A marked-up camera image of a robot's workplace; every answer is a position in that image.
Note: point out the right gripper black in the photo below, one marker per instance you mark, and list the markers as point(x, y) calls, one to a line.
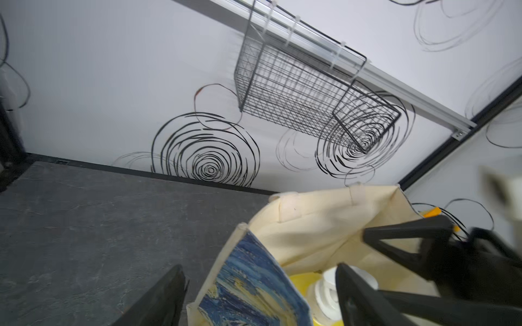
point(483, 268)

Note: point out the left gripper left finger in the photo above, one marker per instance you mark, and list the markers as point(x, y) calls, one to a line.
point(162, 304)

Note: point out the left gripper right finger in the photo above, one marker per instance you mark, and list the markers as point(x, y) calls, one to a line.
point(360, 304)

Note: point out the yellow pump dish soap bottle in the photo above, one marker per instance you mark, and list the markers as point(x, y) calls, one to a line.
point(320, 292)

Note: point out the canvas starry night tote bag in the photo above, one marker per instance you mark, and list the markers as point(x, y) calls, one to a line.
point(313, 231)

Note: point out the toast slice rear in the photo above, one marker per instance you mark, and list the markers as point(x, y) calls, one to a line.
point(436, 212)

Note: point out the black wire wall basket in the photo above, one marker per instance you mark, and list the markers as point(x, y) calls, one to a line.
point(280, 82)

